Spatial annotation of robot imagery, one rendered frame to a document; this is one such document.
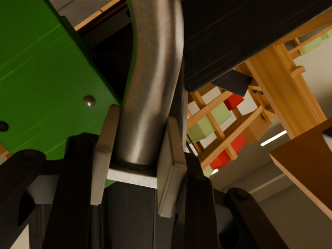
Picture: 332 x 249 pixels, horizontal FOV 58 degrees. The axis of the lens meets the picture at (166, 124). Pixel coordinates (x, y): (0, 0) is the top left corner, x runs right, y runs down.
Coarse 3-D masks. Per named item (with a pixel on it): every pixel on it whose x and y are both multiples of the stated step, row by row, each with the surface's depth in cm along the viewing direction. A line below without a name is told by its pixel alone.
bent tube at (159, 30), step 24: (144, 0) 16; (168, 0) 16; (144, 24) 16; (168, 24) 16; (144, 48) 17; (168, 48) 16; (144, 72) 17; (168, 72) 17; (144, 96) 17; (168, 96) 18; (120, 120) 18; (144, 120) 18; (120, 144) 18; (144, 144) 18; (120, 168) 18; (144, 168) 19
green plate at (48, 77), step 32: (0, 0) 24; (32, 0) 24; (0, 32) 24; (32, 32) 24; (64, 32) 25; (0, 64) 25; (32, 64) 25; (64, 64) 26; (0, 96) 26; (32, 96) 26; (64, 96) 26; (96, 96) 27; (0, 128) 27; (32, 128) 27; (64, 128) 28; (96, 128) 28
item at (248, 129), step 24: (192, 96) 359; (240, 96) 409; (192, 120) 333; (216, 120) 367; (240, 120) 441; (264, 120) 437; (192, 144) 323; (216, 144) 388; (240, 144) 386; (216, 168) 364
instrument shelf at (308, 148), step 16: (320, 128) 76; (288, 144) 78; (304, 144) 72; (320, 144) 67; (288, 160) 69; (304, 160) 65; (320, 160) 61; (288, 176) 70; (304, 176) 58; (320, 176) 55; (304, 192) 59; (320, 192) 50; (320, 208) 52
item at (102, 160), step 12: (120, 108) 19; (108, 120) 17; (108, 132) 15; (96, 144) 14; (108, 144) 14; (96, 156) 13; (108, 156) 14; (96, 168) 14; (108, 168) 16; (96, 180) 14; (96, 192) 14; (96, 204) 14
